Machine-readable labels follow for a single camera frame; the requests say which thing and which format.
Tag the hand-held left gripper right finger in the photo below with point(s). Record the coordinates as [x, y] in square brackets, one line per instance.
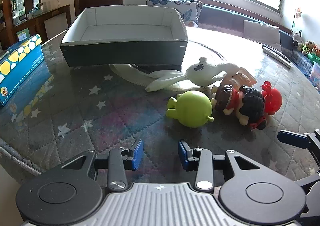
[182, 154]

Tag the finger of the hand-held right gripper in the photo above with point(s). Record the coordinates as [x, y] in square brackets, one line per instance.
[292, 139]
[312, 196]

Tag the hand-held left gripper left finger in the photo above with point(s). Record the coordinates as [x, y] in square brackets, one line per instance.
[138, 153]

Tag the red round toy figure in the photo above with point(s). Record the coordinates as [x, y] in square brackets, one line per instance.
[273, 101]

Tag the green round toy figure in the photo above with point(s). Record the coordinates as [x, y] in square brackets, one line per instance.
[192, 108]

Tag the black-haired doll figure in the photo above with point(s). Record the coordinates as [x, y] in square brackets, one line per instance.
[252, 106]

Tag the brown-haired doll figure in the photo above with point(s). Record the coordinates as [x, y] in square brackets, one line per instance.
[222, 96]

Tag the white plush rabbit toy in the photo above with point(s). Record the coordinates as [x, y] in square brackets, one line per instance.
[200, 73]

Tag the black cardboard box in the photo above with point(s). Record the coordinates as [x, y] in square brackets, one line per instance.
[125, 52]

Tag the clear plastic storage box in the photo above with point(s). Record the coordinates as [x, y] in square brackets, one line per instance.
[315, 73]

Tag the grey quilted star table mat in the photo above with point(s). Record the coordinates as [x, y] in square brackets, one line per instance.
[75, 106]

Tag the green plastic toy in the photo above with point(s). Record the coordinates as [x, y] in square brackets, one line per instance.
[315, 57]

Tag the remote control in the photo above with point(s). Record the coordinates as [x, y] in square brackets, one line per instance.
[276, 55]

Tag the stuffed toys on sofa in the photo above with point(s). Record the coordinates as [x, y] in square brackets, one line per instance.
[310, 47]

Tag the black and white plush toy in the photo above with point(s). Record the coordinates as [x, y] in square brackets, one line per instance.
[297, 37]

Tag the white cushion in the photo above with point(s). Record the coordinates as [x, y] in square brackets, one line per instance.
[262, 32]

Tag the orange paper pinwheel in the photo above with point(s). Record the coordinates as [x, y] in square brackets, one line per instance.
[298, 12]

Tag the blue dotted tissue box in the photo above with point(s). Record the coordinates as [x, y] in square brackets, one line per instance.
[22, 73]

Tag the blue sofa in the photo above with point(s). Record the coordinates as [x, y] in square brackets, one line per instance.
[220, 15]

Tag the butterfly print pillow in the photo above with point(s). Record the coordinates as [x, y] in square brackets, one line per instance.
[185, 8]

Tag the white leaning panel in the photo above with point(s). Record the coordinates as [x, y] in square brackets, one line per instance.
[56, 25]

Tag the wooden display cabinet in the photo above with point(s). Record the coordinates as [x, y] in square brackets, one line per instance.
[37, 19]

